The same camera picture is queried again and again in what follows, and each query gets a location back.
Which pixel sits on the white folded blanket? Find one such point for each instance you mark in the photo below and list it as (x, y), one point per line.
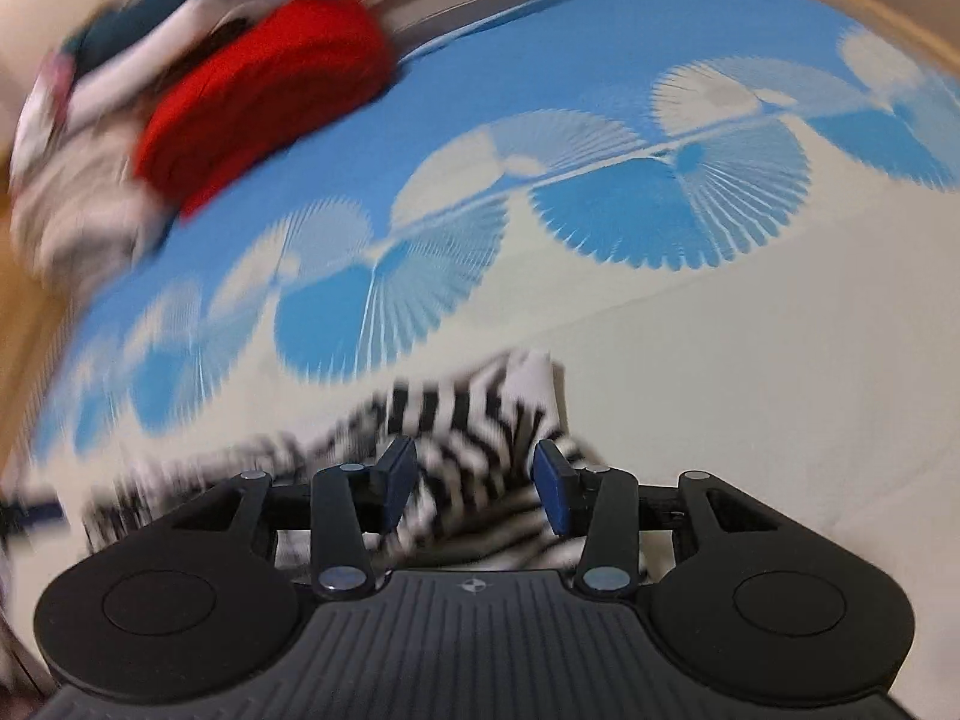
(105, 86)

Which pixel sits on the red folded blanket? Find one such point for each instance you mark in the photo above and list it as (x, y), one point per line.
(262, 90)

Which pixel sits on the white folded quilt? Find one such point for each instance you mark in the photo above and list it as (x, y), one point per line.
(75, 217)

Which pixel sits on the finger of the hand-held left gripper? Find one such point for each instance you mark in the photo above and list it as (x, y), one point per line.
(30, 511)

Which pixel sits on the striped dress with white vest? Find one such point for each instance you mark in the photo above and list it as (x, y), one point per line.
(465, 420)

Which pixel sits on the blue white patterned bed sheet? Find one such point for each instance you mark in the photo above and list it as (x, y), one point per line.
(600, 90)

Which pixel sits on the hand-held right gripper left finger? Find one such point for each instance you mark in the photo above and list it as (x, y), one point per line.
(395, 481)

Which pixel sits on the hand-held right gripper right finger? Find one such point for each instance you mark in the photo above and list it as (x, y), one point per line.
(553, 486)

